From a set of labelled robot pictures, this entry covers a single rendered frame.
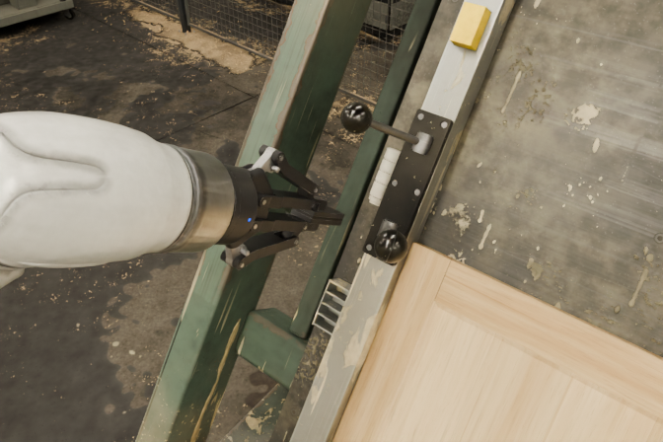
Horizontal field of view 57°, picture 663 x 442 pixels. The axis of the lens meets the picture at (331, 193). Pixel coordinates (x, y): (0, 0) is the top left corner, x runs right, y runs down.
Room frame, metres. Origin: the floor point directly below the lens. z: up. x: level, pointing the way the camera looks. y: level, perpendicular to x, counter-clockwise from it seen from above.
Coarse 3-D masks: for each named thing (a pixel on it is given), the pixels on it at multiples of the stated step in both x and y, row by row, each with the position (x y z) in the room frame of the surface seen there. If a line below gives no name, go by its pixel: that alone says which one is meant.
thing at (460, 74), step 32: (480, 0) 0.76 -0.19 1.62; (512, 0) 0.76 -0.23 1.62; (448, 64) 0.72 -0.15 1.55; (480, 64) 0.71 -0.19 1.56; (448, 96) 0.70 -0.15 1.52; (448, 160) 0.67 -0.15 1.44; (416, 224) 0.61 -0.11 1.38; (352, 288) 0.58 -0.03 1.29; (384, 288) 0.57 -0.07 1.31; (352, 320) 0.56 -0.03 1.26; (352, 352) 0.53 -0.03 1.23; (320, 384) 0.51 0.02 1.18; (352, 384) 0.51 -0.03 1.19; (320, 416) 0.49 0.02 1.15
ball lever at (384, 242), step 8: (384, 224) 0.61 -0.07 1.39; (392, 224) 0.60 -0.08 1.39; (384, 232) 0.52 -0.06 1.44; (392, 232) 0.52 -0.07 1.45; (400, 232) 0.52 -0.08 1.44; (376, 240) 0.52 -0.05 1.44; (384, 240) 0.51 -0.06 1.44; (392, 240) 0.51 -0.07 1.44; (400, 240) 0.51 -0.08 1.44; (376, 248) 0.51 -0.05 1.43; (384, 248) 0.50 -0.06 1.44; (392, 248) 0.50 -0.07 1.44; (400, 248) 0.50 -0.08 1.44; (384, 256) 0.50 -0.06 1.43; (392, 256) 0.50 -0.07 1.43; (400, 256) 0.50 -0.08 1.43
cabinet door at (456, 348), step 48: (432, 288) 0.56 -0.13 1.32; (480, 288) 0.54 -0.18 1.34; (384, 336) 0.54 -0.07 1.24; (432, 336) 0.52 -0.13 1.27; (480, 336) 0.50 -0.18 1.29; (528, 336) 0.48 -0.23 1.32; (576, 336) 0.46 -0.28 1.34; (384, 384) 0.50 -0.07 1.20; (432, 384) 0.48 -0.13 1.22; (480, 384) 0.46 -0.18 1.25; (528, 384) 0.45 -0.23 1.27; (576, 384) 0.43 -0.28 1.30; (624, 384) 0.41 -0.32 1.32; (336, 432) 0.48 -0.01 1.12; (384, 432) 0.46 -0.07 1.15; (432, 432) 0.44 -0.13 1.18; (480, 432) 0.42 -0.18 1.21; (528, 432) 0.41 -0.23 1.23; (576, 432) 0.39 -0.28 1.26; (624, 432) 0.38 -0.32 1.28
